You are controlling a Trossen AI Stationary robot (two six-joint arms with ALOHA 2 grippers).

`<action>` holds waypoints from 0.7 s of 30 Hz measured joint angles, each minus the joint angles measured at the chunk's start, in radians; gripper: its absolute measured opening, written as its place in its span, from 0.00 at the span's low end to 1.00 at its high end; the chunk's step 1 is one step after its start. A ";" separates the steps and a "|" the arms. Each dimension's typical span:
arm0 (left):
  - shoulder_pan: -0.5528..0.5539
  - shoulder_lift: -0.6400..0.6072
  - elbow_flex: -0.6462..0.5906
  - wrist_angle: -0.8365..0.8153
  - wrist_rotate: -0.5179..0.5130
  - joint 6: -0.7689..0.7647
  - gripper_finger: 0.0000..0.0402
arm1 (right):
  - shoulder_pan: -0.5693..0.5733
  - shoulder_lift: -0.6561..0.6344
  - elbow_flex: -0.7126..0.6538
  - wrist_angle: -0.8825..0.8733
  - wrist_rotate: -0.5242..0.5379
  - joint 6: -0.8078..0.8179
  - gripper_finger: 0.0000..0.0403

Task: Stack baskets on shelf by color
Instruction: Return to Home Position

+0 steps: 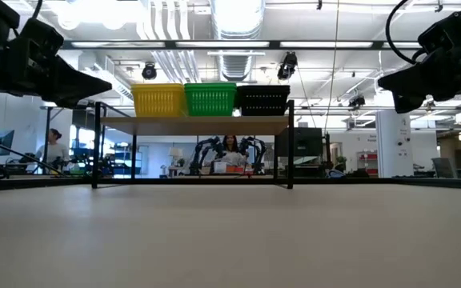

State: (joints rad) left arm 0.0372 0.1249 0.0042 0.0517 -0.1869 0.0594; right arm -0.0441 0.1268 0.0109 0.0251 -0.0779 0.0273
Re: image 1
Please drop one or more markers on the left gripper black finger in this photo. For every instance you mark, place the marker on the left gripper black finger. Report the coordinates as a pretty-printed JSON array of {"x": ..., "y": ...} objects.
[
  {"x": 74, "y": 82},
  {"x": 70, "y": 102}
]

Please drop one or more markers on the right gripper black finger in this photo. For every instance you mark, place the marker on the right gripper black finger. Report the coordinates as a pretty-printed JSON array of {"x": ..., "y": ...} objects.
[
  {"x": 408, "y": 103},
  {"x": 410, "y": 80}
]

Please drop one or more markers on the yellow plastic basket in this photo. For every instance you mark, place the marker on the yellow plastic basket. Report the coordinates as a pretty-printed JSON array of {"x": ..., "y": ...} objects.
[
  {"x": 158, "y": 89},
  {"x": 158, "y": 106}
]

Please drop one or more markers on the green plastic basket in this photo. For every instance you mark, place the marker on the green plastic basket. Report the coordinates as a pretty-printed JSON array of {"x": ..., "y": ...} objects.
[
  {"x": 210, "y": 106},
  {"x": 210, "y": 84},
  {"x": 210, "y": 89}
]

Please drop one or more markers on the black plastic basket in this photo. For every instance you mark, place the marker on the black plastic basket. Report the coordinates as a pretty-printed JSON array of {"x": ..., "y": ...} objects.
[
  {"x": 262, "y": 86},
  {"x": 262, "y": 106},
  {"x": 262, "y": 90}
]

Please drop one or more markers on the black background robot arm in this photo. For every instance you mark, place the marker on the black background robot arm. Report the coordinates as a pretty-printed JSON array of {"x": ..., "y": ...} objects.
[
  {"x": 202, "y": 150},
  {"x": 256, "y": 150}
]

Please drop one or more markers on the wooden shelf with black legs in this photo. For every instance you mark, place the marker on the wooden shelf with black legs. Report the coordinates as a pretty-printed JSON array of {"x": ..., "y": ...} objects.
[{"x": 194, "y": 125}]

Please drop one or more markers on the white pillar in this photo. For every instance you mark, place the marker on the white pillar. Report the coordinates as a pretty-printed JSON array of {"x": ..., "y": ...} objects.
[{"x": 394, "y": 144}]

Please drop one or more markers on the person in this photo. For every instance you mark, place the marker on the person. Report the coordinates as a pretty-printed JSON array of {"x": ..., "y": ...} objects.
[
  {"x": 54, "y": 150},
  {"x": 230, "y": 154}
]

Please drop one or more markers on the grey office chair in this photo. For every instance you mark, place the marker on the grey office chair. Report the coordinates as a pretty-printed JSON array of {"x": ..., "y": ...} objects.
[{"x": 443, "y": 168}]

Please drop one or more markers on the angled computer monitor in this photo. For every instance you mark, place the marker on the angled computer monitor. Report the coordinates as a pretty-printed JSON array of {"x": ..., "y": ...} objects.
[{"x": 1, "y": 142}]

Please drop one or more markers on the black mounted spotlight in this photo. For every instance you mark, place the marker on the black mounted spotlight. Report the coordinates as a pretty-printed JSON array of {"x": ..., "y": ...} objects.
[
  {"x": 287, "y": 66},
  {"x": 149, "y": 72}
]

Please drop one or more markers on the black monitor back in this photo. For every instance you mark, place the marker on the black monitor back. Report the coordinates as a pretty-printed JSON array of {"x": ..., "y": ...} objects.
[{"x": 298, "y": 142}]

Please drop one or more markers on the black aluminium table frame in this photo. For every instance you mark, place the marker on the black aluminium table frame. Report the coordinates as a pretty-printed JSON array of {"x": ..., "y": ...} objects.
[{"x": 374, "y": 181}]

